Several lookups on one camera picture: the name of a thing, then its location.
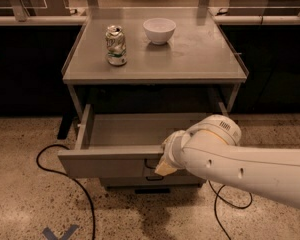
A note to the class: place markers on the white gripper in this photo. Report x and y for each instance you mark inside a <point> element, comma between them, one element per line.
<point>172,149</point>

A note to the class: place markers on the grey bottom drawer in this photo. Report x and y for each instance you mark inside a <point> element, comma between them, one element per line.
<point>179,178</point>

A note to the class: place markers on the crushed green soda can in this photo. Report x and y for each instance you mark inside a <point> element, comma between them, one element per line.
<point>116,45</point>

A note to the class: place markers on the white bowl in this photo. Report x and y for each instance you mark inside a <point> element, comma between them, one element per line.
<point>159,30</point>

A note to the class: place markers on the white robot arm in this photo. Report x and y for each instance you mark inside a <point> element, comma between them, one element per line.
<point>210,150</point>

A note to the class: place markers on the grey top drawer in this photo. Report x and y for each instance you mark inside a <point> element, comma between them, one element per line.
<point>122,145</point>

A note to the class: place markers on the grey drawer cabinet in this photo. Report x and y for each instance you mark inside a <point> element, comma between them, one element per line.
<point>196,71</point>

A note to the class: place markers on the long counter with dark cabinets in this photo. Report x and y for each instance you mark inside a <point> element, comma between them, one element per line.
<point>33,59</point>

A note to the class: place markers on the grey drawer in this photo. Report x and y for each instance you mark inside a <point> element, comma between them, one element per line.
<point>122,145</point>
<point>179,178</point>

